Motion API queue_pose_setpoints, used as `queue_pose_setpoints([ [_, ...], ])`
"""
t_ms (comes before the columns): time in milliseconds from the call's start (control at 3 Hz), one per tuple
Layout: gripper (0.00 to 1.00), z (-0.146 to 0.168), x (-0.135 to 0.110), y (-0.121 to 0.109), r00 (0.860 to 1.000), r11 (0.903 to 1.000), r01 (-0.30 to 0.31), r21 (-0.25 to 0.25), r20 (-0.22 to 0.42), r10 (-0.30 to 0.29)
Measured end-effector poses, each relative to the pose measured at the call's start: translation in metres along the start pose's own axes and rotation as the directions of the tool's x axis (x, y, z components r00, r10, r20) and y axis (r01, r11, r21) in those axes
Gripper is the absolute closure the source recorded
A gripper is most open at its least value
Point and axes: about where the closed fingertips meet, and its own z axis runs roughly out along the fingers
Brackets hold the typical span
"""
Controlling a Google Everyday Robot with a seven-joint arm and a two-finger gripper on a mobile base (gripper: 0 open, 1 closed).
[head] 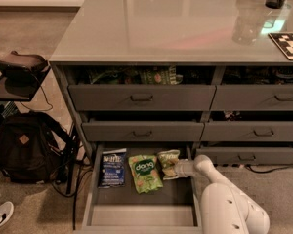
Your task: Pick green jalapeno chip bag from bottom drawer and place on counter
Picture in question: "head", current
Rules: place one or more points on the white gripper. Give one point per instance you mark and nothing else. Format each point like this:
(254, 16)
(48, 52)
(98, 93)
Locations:
(180, 169)

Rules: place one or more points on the green Kettle jalapeno chip bag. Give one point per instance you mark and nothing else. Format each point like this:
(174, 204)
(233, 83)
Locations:
(168, 159)

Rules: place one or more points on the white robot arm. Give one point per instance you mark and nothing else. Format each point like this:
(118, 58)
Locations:
(224, 208)

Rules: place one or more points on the bottom right drawer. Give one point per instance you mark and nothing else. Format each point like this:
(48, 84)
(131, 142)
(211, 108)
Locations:
(249, 155)

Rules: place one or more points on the green Dang chip bag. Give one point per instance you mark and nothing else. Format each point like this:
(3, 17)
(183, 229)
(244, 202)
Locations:
(145, 174)

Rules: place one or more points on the middle right drawer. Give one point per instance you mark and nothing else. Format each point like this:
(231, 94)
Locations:
(248, 131)

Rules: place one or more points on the open bottom left drawer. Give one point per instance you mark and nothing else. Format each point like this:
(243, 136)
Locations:
(172, 209)

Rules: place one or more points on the blue Kettle chip bag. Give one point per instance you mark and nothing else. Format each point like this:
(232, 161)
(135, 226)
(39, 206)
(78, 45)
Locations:
(112, 168)

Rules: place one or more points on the top right drawer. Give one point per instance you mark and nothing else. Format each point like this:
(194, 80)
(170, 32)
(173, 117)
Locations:
(253, 98)

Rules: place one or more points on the middle left drawer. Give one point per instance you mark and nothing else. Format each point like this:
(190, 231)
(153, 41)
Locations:
(114, 131)

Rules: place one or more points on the green chip bag in top drawer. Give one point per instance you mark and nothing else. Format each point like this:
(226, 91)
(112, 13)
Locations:
(165, 75)

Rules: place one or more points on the grey drawer cabinet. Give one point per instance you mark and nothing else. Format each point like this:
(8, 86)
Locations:
(210, 42)

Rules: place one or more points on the top left drawer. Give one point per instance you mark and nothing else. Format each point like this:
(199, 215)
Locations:
(106, 97)

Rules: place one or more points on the black backpack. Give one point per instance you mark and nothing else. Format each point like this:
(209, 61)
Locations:
(29, 152)

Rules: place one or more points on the checkered marker board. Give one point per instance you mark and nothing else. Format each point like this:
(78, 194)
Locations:
(284, 41)

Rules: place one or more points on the white sneaker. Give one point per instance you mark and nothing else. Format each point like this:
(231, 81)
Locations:
(6, 211)

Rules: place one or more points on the black device on side table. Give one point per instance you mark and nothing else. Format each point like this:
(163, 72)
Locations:
(22, 67)

